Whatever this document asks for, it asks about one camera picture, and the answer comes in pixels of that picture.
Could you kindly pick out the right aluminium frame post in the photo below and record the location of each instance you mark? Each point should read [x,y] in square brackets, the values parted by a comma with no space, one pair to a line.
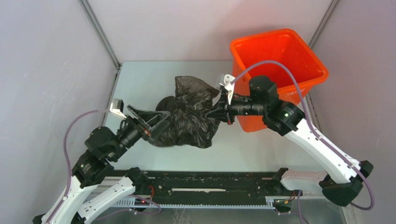
[323,22]

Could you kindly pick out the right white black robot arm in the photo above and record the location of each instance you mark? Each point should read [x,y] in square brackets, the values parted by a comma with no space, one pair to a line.
[342,177]

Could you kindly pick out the orange plastic trash bin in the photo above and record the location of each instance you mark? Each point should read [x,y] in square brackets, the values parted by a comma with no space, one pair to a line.
[286,47]

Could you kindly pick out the black plastic trash bag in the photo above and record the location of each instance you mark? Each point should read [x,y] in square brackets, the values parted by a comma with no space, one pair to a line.
[188,108]

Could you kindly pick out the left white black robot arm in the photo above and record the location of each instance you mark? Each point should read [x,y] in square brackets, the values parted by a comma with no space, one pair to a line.
[104,147]

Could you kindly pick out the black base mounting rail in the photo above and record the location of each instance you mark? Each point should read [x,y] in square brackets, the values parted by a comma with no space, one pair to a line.
[212,188]

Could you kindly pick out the left aluminium frame post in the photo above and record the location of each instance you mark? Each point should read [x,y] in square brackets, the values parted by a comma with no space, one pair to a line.
[88,10]

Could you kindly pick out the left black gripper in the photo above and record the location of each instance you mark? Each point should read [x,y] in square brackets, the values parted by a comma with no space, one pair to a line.
[154,121]

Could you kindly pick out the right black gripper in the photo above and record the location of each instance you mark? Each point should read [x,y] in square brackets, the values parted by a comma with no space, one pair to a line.
[224,112]

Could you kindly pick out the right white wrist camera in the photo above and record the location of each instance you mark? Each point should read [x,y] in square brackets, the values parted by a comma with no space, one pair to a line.
[226,82]

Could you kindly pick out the aluminium frame post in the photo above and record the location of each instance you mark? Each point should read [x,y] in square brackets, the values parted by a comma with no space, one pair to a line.
[88,10]
[323,22]

